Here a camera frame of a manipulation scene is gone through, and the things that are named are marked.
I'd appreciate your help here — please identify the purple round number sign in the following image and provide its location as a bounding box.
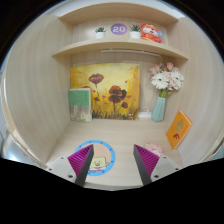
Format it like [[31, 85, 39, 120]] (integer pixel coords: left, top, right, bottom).
[[111, 23, 127, 35]]

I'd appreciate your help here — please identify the pink computer mouse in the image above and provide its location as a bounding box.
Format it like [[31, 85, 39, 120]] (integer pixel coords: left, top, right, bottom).
[[145, 143, 164, 156]]

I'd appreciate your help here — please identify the green beige book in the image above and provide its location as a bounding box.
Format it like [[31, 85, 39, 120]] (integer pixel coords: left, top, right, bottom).
[[68, 88, 92, 122]]

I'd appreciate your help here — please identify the round blue cartoon mouse pad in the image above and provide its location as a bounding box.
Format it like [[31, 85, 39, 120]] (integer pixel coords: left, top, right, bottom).
[[76, 140, 115, 176]]

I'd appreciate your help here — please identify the right small potted plant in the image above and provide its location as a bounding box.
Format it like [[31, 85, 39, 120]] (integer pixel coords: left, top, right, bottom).
[[130, 24, 141, 39]]

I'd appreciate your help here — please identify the white power adapter with cable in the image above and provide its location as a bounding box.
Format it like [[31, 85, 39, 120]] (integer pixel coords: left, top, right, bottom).
[[138, 107, 151, 119]]

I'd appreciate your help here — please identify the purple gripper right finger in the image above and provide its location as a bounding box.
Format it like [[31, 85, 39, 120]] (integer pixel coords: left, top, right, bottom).
[[133, 143, 183, 186]]

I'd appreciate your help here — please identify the small potted plant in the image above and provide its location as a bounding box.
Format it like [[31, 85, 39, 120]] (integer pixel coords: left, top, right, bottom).
[[130, 24, 141, 39], [95, 27, 106, 39]]

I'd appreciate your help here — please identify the teal ribbed vase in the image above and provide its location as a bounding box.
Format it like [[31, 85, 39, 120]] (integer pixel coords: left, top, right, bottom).
[[151, 97, 166, 123]]

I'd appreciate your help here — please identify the white LED light bar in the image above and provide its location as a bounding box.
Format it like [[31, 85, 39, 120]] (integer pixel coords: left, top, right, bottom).
[[101, 49, 161, 58]]

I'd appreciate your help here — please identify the yellow poppy flower painting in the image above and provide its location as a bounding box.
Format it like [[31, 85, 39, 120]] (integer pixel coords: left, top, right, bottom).
[[70, 63, 140, 120]]

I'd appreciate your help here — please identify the pink white flower bouquet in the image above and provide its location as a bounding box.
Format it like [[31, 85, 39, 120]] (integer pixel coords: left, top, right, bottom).
[[149, 62, 184, 98]]

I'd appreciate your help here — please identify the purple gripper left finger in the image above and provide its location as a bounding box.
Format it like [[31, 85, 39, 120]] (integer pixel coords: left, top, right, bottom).
[[46, 143, 95, 187]]

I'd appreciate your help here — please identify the wooden shelf unit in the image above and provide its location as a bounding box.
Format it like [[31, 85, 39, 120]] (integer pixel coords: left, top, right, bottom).
[[0, 1, 224, 169]]

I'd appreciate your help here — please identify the red lucky cat plush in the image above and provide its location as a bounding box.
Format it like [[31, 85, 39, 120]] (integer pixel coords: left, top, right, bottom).
[[140, 23, 164, 43]]

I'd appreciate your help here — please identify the left small potted plant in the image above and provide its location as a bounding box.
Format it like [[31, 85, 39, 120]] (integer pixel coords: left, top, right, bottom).
[[95, 27, 106, 39]]

